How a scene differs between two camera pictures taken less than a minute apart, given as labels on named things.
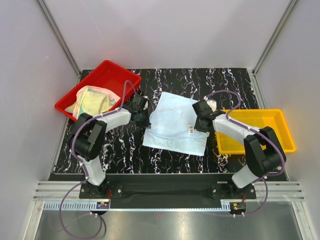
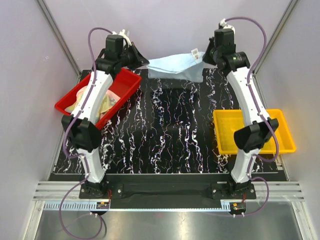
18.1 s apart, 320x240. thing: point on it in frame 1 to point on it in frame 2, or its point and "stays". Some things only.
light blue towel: (172, 126) to (188, 67)
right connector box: (237, 207) stays
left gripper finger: (146, 124) to (141, 62)
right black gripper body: (198, 125) to (214, 53)
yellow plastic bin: (257, 119) stays
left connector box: (102, 205) stays
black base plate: (166, 191) stays
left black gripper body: (144, 116) to (128, 58)
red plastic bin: (109, 75) stays
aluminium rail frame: (279, 190) stays
